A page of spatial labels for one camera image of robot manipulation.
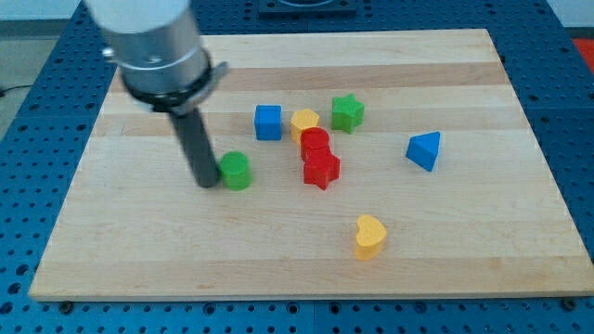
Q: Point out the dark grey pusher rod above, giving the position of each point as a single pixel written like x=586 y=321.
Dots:
x=195 y=143

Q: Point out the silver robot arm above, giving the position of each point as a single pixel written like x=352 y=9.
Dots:
x=163 y=63

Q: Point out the red star block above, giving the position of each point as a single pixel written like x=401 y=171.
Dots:
x=321 y=170

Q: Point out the green star block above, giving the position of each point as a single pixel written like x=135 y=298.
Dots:
x=347 y=112

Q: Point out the yellow heart block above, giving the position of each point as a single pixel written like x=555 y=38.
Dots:
x=369 y=237

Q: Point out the green cylinder block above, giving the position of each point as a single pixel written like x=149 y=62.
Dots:
x=236 y=170

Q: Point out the blue cube block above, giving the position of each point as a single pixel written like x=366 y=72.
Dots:
x=268 y=122

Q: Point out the yellow hexagon block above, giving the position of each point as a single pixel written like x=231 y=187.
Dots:
x=301 y=120

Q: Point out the red cylinder block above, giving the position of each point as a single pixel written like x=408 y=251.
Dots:
x=314 y=143

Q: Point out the wooden board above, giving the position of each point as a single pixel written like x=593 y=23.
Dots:
x=487 y=221

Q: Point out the blue triangle block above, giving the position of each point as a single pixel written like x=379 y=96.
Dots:
x=424 y=150

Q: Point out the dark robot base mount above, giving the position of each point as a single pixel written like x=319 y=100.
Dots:
x=276 y=8

